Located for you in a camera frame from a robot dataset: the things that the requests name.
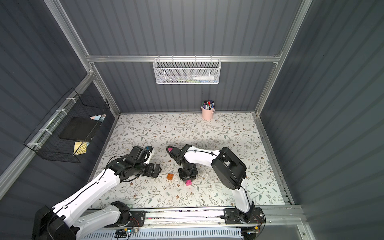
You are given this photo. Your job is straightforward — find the pink pen cup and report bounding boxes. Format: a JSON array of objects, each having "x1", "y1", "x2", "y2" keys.
[{"x1": 202, "y1": 108, "x2": 215, "y2": 121}]

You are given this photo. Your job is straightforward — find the floral table mat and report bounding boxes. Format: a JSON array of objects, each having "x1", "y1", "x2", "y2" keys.
[{"x1": 91, "y1": 113, "x2": 286, "y2": 209}]

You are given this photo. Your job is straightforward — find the small green circuit board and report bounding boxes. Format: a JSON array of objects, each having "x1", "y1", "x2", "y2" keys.
[{"x1": 114, "y1": 228, "x2": 134, "y2": 240}]

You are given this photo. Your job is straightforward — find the black wire wall basket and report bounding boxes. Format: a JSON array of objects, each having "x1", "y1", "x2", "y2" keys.
[{"x1": 24, "y1": 92, "x2": 110, "y2": 164}]

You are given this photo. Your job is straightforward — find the yellow sticky notes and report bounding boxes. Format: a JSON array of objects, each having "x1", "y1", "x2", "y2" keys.
[{"x1": 74, "y1": 142, "x2": 90, "y2": 156}]

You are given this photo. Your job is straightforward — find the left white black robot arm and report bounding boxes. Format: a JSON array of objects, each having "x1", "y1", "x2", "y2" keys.
[{"x1": 32, "y1": 146, "x2": 162, "y2": 240}]

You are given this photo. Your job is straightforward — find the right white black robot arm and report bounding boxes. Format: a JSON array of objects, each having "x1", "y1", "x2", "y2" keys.
[{"x1": 167, "y1": 145, "x2": 255, "y2": 223}]

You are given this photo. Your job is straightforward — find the white bottle in basket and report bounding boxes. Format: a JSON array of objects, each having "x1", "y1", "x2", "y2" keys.
[{"x1": 193, "y1": 76, "x2": 215, "y2": 82}]

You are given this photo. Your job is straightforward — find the white wire mesh basket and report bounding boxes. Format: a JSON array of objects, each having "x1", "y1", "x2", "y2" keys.
[{"x1": 153, "y1": 58, "x2": 222, "y2": 85}]

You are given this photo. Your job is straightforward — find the aluminium rail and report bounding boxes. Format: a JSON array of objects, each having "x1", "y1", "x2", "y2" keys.
[{"x1": 59, "y1": 206, "x2": 304, "y2": 230}]

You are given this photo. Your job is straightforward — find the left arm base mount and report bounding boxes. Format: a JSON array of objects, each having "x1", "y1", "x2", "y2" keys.
[{"x1": 105, "y1": 211, "x2": 146, "y2": 228}]

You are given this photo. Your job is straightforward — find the markers in cup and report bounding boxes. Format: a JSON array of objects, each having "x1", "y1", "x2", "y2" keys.
[{"x1": 201, "y1": 100, "x2": 215, "y2": 110}]

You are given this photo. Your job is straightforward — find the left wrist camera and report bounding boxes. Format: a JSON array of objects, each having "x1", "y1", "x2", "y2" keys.
[{"x1": 145, "y1": 146, "x2": 154, "y2": 165}]

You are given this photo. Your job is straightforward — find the pastel sticky note pad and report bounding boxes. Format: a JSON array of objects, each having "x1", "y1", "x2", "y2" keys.
[{"x1": 90, "y1": 114, "x2": 106, "y2": 122}]

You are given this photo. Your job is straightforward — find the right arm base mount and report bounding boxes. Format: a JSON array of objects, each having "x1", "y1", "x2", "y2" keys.
[{"x1": 220, "y1": 207, "x2": 266, "y2": 225}]

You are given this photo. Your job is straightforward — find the orange lego brick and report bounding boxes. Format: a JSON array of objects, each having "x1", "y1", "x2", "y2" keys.
[{"x1": 167, "y1": 173, "x2": 174, "y2": 181}]

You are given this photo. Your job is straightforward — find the black notebook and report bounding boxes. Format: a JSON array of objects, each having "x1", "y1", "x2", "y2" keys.
[{"x1": 59, "y1": 117, "x2": 102, "y2": 142}]

